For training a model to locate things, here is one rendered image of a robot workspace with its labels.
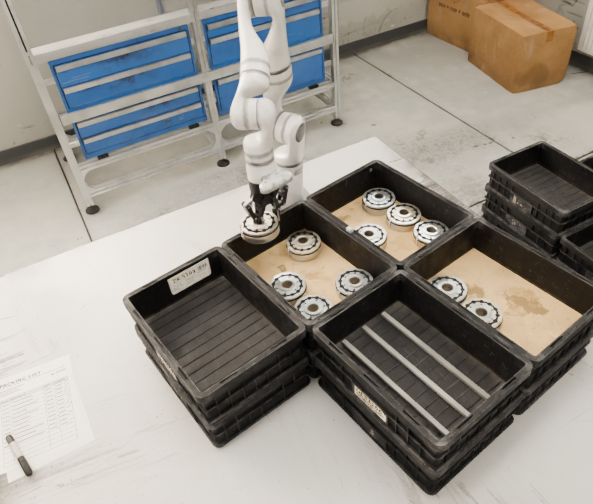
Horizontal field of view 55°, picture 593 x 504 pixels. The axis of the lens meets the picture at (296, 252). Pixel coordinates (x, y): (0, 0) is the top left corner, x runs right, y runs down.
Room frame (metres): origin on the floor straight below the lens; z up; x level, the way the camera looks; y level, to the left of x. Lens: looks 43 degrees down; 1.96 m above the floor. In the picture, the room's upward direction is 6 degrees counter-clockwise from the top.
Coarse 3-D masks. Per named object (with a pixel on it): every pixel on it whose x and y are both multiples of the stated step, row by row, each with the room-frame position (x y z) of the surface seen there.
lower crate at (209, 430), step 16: (160, 368) 0.93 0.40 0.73; (304, 368) 0.85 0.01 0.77; (176, 384) 0.81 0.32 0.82; (272, 384) 0.78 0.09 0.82; (288, 384) 0.82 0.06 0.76; (304, 384) 0.84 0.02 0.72; (256, 400) 0.76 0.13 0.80; (272, 400) 0.79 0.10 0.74; (192, 416) 0.79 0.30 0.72; (224, 416) 0.71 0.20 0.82; (240, 416) 0.74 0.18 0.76; (256, 416) 0.76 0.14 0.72; (208, 432) 0.73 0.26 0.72; (224, 432) 0.71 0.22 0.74; (240, 432) 0.73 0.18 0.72
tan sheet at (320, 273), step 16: (256, 256) 1.22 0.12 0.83; (272, 256) 1.22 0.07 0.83; (288, 256) 1.21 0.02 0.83; (320, 256) 1.19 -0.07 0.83; (336, 256) 1.19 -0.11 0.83; (272, 272) 1.15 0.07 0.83; (304, 272) 1.14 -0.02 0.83; (320, 272) 1.13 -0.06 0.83; (336, 272) 1.12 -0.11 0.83; (320, 288) 1.07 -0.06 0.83
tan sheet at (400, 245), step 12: (348, 204) 1.42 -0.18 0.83; (360, 204) 1.41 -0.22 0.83; (336, 216) 1.37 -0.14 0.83; (348, 216) 1.36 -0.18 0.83; (360, 216) 1.35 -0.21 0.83; (372, 216) 1.35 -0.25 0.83; (384, 216) 1.34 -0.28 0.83; (384, 228) 1.28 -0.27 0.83; (396, 240) 1.23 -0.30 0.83; (408, 240) 1.22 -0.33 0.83; (396, 252) 1.17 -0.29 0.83; (408, 252) 1.17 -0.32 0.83
